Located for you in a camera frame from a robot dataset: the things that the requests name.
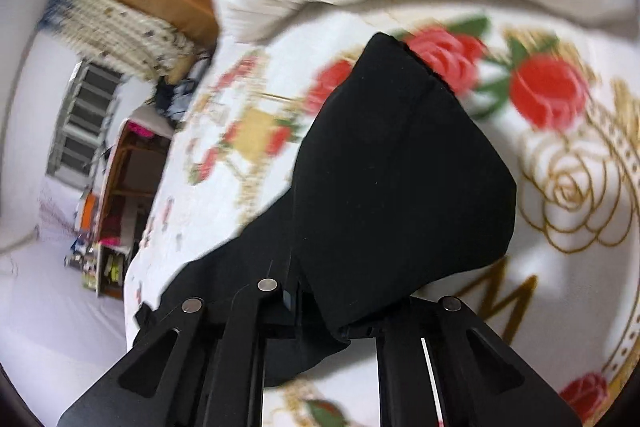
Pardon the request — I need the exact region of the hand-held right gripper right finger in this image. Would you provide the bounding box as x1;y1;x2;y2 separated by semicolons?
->
345;294;583;427

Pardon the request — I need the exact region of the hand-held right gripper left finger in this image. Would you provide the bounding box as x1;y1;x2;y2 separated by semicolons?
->
57;252;302;427

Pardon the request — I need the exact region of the black garment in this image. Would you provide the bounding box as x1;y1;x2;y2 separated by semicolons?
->
132;32;518;388

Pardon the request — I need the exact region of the pile of clothes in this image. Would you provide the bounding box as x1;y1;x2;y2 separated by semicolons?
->
152;57;211;124

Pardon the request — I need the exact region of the cluttered low shelf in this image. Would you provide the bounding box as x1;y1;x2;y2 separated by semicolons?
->
65;241;133;300

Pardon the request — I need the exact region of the white-topped wooden desk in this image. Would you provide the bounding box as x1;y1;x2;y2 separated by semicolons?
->
97;107;176;253

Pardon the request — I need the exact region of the orange storage box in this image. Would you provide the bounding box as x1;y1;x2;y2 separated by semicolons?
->
79;194;99;233

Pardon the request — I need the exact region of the floral printed blanket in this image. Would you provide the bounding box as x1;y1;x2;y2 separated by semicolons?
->
122;2;640;427

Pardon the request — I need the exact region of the barred window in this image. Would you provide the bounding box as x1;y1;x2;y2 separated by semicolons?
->
47;61;123;182

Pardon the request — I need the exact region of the patterned cream curtain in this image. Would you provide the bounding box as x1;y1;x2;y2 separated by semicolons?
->
42;0;196;80

